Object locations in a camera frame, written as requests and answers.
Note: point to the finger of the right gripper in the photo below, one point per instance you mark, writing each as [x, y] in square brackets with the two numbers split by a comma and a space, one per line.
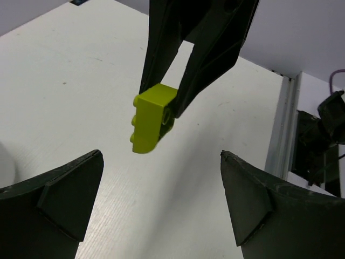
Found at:
[170, 23]
[216, 48]

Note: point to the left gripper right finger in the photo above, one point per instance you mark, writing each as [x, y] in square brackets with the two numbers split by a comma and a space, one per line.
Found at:
[272, 218]

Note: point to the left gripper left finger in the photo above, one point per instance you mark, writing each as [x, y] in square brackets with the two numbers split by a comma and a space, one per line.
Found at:
[47, 216]

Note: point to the lime green lego brick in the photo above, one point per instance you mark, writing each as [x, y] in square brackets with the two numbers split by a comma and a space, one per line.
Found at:
[153, 118]

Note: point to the white round divided container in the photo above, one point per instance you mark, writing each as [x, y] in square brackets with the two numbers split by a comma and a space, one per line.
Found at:
[7, 168]

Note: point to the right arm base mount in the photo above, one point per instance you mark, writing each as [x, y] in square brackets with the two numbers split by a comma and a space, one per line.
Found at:
[316, 149]

